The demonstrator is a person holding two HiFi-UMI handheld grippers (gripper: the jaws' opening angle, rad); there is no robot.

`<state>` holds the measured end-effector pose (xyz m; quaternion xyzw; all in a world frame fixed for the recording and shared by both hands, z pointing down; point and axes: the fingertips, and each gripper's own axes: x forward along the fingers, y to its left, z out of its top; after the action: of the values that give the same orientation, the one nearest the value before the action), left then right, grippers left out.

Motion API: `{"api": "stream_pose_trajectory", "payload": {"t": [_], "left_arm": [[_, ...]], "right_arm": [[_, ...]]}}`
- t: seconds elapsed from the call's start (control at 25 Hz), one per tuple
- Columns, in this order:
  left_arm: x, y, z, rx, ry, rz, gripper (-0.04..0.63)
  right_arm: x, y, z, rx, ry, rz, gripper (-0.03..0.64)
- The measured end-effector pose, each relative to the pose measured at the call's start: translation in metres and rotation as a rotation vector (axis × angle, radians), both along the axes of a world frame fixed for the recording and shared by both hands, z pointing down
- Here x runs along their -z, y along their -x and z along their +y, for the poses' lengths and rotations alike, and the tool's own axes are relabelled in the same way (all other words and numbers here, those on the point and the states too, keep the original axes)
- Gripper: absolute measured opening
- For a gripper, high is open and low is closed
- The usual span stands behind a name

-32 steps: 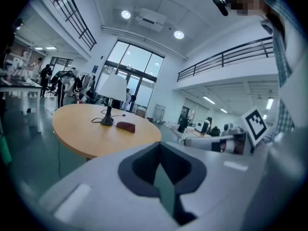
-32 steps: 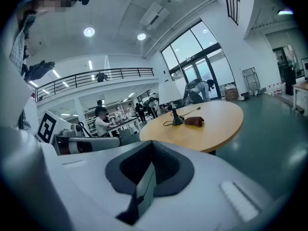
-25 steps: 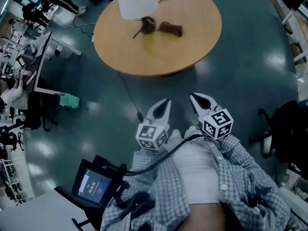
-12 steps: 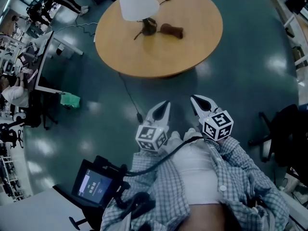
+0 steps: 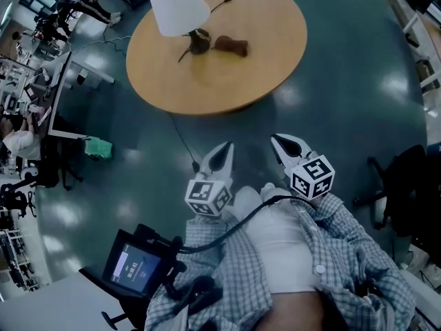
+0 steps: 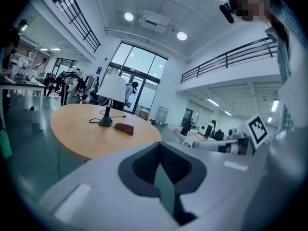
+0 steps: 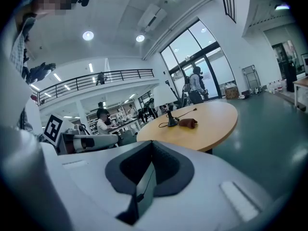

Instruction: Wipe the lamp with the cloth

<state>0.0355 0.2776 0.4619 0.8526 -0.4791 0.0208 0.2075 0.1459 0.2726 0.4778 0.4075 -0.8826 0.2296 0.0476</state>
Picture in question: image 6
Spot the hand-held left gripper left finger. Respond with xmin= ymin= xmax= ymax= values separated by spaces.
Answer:
xmin=38 ymin=142 xmax=179 ymax=231

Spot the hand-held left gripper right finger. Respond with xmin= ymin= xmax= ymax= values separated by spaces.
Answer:
xmin=160 ymin=142 xmax=269 ymax=231

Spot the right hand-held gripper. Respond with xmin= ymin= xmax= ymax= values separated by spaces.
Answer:
xmin=192 ymin=113 xmax=268 ymax=156

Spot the dark red cloth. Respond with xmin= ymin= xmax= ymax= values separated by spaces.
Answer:
xmin=114 ymin=122 xmax=134 ymax=136

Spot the white work table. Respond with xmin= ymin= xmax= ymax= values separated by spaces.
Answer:
xmin=185 ymin=130 xmax=217 ymax=147

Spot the black balcony railing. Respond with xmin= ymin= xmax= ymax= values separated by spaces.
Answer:
xmin=45 ymin=0 xmax=101 ymax=53
xmin=180 ymin=37 xmax=279 ymax=84

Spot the person's white undershirt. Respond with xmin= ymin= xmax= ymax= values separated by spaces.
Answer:
xmin=276 ymin=27 xmax=308 ymax=129

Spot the green plastic bag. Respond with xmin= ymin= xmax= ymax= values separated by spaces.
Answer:
xmin=0 ymin=128 xmax=13 ymax=160

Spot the clothes rack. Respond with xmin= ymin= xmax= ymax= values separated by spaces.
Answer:
xmin=83 ymin=73 xmax=101 ymax=101

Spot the tall glass entrance door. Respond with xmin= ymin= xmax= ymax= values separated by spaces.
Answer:
xmin=109 ymin=41 xmax=168 ymax=116

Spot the person's plaid shirt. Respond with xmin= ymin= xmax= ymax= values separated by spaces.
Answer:
xmin=263 ymin=0 xmax=308 ymax=149

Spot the white ceiling air conditioner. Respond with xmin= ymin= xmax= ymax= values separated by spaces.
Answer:
xmin=138 ymin=10 xmax=170 ymax=35

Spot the person's head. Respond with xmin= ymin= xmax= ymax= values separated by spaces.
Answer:
xmin=230 ymin=0 xmax=274 ymax=23

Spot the black lamp power cable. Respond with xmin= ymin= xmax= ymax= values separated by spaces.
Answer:
xmin=88 ymin=115 xmax=127 ymax=125

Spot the black top desk white frame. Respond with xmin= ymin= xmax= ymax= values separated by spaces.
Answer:
xmin=0 ymin=77 xmax=47 ymax=131

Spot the black head-worn camera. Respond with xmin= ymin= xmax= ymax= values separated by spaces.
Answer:
xmin=218 ymin=2 xmax=235 ymax=24

